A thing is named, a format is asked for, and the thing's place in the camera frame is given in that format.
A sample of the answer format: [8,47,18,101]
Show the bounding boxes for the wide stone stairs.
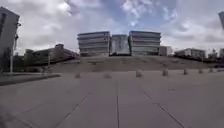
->
[49,54,224,74]

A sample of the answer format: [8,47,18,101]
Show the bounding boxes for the row of bollards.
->
[73,67,224,80]

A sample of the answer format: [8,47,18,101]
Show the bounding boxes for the grey striped building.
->
[76,30,162,57]

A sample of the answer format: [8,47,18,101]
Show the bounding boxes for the grey slab pavement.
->
[0,69,224,128]

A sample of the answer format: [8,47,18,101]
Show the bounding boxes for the small pale building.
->
[158,45,174,57]

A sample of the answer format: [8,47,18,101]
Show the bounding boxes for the low pale building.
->
[173,47,207,61]

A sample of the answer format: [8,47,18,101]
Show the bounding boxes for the dark low kerb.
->
[0,73,62,88]

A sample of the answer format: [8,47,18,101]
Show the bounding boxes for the dark bushes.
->
[205,48,224,62]

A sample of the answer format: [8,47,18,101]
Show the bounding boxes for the lamp post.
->
[8,21,22,75]

